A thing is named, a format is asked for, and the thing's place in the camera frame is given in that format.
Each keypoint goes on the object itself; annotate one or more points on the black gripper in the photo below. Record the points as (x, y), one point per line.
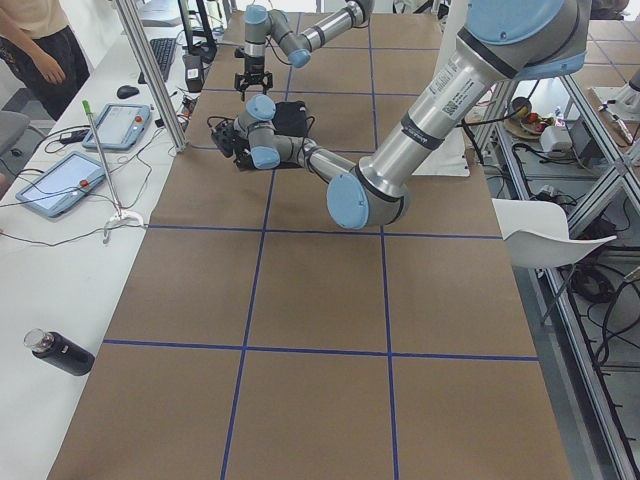
(254, 66)
(243, 159)

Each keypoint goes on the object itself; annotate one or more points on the black graphic t-shirt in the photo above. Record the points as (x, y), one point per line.
(287, 130)

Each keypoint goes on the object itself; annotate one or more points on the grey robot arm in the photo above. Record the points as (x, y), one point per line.
(500, 40)
(262, 25)

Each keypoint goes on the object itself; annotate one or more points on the black keyboard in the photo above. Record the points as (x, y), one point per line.
(164, 53)

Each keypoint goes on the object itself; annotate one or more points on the black computer mouse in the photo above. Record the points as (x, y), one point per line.
(126, 91)

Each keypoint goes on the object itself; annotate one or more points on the green tipped metal rod stand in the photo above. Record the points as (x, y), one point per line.
(122, 216)

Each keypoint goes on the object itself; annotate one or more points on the near blue teach pendant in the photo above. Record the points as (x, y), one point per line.
(62, 186)

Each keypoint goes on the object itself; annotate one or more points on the seated person beige shirt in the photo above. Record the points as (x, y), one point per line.
(41, 50)

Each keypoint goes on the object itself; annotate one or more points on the bowl with yellow ball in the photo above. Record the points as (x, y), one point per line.
(521, 107)

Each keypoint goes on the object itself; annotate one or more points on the black water bottle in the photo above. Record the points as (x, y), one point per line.
(58, 351)

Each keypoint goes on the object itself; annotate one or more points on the white power adapter box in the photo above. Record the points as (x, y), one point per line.
(555, 139)

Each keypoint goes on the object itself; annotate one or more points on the white plastic chair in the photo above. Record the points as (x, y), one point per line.
(536, 234)

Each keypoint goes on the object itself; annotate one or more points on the aluminium frame post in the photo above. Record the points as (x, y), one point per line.
(146, 60)

